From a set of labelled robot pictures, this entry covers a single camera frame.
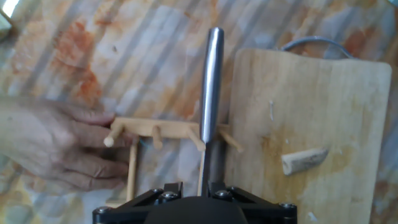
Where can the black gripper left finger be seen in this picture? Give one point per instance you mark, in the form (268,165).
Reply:
(130,208)

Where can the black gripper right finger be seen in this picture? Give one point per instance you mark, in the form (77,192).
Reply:
(267,213)

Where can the wooden peg rack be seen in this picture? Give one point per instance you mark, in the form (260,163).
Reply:
(168,127)

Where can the lotus root piece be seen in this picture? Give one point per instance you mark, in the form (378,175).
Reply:
(303,161)

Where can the bare person hand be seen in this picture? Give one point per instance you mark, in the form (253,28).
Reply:
(46,140)

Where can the wooden cutting board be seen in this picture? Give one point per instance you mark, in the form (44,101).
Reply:
(311,102)

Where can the orange marble pattern mat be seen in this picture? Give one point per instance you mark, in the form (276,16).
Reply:
(140,62)

